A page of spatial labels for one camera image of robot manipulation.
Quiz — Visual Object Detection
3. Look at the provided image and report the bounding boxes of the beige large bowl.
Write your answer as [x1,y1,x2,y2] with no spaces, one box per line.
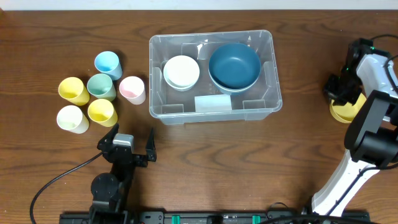
[208,69,261,95]

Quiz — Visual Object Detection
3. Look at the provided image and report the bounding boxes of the dark blue bowl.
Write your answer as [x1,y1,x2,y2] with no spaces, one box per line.
[213,82,254,95]
[208,43,261,82]

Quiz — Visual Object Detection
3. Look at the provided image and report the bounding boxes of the pink cup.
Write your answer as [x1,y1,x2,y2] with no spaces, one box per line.
[119,76,146,105]

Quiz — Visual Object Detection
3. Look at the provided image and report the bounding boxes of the light grey small bowl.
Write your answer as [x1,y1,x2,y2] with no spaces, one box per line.
[165,80,197,91]

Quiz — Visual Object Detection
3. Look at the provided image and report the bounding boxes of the white small bowl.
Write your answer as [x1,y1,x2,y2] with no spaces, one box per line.
[163,55,200,86]

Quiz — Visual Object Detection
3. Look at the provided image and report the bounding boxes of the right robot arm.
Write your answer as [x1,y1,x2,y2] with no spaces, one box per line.
[303,38,397,217]

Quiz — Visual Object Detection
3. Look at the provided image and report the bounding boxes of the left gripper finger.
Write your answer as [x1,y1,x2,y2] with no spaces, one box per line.
[97,123,119,150]
[146,128,157,162]

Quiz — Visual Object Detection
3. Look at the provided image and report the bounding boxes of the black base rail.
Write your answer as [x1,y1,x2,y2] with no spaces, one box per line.
[58,210,371,224]

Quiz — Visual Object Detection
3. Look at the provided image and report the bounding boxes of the cream white cup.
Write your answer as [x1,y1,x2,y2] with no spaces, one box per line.
[57,105,89,134]

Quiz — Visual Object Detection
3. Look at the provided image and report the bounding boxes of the green cup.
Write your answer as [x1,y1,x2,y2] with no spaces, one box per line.
[87,73,116,101]

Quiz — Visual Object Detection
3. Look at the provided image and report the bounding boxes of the yellow cup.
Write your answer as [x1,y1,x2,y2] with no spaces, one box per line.
[58,77,90,106]
[88,99,118,127]

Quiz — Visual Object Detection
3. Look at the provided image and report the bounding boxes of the light blue cup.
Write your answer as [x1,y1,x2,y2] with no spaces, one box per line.
[94,51,123,81]

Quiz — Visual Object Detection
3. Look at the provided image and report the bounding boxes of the clear plastic storage container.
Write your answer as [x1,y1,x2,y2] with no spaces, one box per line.
[149,30,282,125]

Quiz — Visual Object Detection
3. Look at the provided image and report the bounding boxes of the yellow cup near front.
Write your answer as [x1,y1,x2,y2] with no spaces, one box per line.
[88,99,118,127]

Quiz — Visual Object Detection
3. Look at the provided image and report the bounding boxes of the yellow cup far left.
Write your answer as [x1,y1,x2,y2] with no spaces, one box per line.
[58,77,90,106]

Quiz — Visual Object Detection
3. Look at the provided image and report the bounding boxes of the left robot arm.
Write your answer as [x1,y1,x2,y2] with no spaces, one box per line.
[88,124,157,224]

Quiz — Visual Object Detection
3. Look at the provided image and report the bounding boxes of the yellow small bowl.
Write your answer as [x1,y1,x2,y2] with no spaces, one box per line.
[329,93,366,123]

